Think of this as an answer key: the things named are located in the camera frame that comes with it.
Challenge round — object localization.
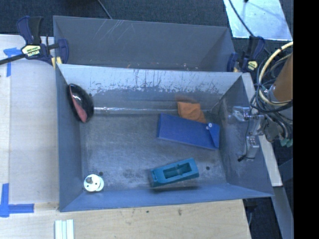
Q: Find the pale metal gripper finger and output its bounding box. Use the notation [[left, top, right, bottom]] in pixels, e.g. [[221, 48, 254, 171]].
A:
[[245, 135, 261, 160], [227, 106, 251, 124]]

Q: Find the orange cloth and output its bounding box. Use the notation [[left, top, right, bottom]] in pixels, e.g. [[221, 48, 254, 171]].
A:
[[175, 95, 208, 124]]

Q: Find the blue flat box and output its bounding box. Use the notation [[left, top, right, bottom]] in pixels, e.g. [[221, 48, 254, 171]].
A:
[[156, 113, 221, 151]]

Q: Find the teal rectangular box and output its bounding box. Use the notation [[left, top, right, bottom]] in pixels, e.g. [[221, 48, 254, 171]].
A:
[[149, 157, 200, 189]]

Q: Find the grey metal bin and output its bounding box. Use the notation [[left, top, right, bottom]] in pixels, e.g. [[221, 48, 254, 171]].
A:
[[52, 15, 275, 213]]

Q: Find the black and red oval object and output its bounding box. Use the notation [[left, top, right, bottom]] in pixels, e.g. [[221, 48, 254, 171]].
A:
[[66, 83, 95, 123]]

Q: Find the white round disc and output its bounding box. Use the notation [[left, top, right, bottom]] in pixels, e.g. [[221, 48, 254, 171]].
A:
[[83, 173, 105, 193]]

